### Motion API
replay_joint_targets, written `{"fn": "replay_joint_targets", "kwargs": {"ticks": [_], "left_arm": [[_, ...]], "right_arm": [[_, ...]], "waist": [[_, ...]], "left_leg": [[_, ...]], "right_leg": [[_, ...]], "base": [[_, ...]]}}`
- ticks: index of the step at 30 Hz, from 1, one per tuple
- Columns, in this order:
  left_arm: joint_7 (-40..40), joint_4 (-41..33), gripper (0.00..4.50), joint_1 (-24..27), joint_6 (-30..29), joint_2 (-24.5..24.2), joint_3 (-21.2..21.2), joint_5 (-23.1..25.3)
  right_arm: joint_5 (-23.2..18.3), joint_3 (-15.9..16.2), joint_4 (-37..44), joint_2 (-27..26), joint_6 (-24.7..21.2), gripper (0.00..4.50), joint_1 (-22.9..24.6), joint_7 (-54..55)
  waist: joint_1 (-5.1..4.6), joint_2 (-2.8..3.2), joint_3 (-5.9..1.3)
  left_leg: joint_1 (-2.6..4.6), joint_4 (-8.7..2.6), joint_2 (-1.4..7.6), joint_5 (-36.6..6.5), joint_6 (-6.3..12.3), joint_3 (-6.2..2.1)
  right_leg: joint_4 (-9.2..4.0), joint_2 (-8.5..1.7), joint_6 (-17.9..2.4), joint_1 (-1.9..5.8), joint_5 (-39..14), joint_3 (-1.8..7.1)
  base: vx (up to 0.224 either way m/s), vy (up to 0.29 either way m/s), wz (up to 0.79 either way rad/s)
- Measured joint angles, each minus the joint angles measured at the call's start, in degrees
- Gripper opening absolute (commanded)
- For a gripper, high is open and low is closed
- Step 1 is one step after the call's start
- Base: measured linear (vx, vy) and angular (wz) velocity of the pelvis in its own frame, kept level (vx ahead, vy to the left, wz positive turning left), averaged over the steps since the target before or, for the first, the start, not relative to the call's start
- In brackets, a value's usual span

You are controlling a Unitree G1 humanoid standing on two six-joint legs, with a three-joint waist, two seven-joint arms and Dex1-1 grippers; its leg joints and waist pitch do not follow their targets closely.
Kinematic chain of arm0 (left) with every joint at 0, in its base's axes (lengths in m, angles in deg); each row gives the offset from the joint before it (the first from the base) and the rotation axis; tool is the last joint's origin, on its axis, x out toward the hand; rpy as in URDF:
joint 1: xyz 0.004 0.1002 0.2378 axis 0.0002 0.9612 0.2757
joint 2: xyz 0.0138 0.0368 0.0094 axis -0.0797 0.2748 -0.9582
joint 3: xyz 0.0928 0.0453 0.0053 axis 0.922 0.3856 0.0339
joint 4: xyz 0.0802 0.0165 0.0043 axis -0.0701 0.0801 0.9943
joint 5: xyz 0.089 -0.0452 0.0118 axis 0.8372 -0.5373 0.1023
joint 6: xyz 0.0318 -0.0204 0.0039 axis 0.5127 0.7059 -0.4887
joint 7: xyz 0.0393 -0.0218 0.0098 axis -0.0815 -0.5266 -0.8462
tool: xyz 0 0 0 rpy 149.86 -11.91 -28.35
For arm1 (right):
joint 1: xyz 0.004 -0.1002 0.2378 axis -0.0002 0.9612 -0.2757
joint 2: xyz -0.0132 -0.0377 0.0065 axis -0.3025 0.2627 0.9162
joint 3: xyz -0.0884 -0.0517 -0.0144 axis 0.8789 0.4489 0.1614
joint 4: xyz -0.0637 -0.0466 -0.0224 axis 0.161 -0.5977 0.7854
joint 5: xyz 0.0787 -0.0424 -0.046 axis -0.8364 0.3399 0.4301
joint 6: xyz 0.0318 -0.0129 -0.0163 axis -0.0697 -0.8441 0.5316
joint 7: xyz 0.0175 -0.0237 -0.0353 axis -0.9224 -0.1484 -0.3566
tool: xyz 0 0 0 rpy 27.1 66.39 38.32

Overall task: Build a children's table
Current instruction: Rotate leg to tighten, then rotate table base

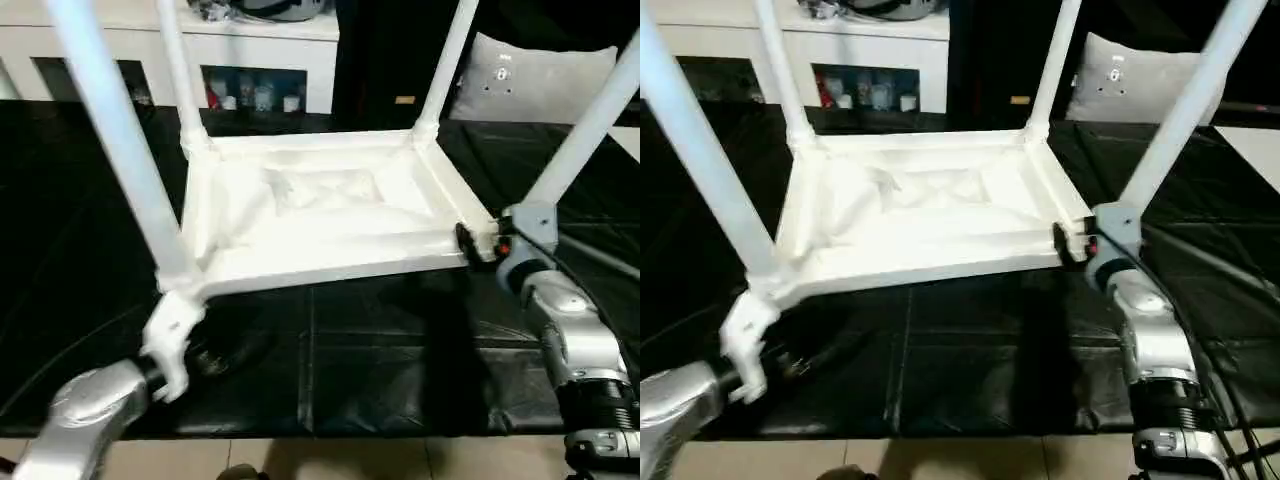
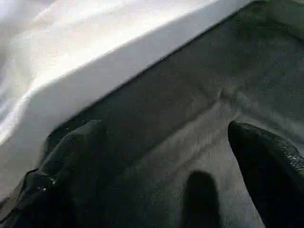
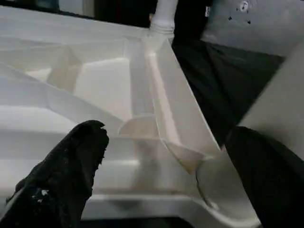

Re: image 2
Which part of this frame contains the white plastic table top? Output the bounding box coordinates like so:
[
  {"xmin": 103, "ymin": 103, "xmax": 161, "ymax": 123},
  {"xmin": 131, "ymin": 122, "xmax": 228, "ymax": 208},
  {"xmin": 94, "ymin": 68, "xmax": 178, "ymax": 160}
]
[{"xmin": 0, "ymin": 0, "xmax": 257, "ymax": 202}]

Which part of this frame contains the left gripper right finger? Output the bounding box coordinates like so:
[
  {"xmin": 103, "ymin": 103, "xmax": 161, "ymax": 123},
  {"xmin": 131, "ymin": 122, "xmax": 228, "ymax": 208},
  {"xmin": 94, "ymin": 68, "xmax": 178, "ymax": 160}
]
[{"xmin": 227, "ymin": 121, "xmax": 304, "ymax": 228}]

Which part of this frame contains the black table mat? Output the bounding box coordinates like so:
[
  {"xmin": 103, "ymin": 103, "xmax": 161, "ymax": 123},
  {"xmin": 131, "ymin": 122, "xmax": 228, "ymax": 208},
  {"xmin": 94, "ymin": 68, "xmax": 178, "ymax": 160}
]
[{"xmin": 45, "ymin": 0, "xmax": 304, "ymax": 228}]

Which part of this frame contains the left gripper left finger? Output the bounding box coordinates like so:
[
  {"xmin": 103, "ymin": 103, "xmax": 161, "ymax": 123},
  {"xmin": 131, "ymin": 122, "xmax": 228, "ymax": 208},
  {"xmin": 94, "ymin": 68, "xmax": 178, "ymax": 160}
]
[{"xmin": 0, "ymin": 120, "xmax": 111, "ymax": 228}]

